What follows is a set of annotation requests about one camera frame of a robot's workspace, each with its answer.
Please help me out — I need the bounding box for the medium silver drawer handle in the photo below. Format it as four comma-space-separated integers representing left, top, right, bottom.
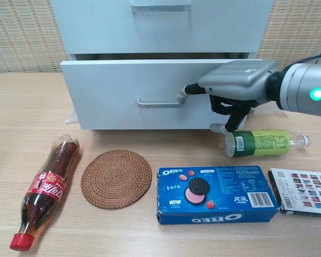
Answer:
130, 2, 193, 17

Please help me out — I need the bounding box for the medium white drawer front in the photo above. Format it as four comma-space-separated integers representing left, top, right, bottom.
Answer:
48, 0, 272, 55

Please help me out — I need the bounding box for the round woven rattan coaster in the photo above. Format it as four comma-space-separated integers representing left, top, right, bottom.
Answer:
81, 149, 152, 210

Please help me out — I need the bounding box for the cola bottle red cap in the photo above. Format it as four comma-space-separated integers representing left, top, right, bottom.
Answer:
10, 134, 80, 252

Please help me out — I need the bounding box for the blue Oreo cookie box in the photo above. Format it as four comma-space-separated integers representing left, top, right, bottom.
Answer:
156, 165, 281, 225

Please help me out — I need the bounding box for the empty green label bottle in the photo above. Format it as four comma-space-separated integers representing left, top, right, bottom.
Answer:
219, 128, 312, 158

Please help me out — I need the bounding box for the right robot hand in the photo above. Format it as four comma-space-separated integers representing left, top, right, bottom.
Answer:
176, 59, 280, 134

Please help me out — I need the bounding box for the short silver drawer handle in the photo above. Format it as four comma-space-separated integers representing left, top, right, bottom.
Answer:
137, 98, 187, 109

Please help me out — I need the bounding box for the small white drawer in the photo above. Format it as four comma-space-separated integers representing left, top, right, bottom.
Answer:
60, 58, 263, 132

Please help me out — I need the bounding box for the white picture card box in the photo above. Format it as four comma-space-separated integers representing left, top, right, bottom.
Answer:
267, 168, 321, 215

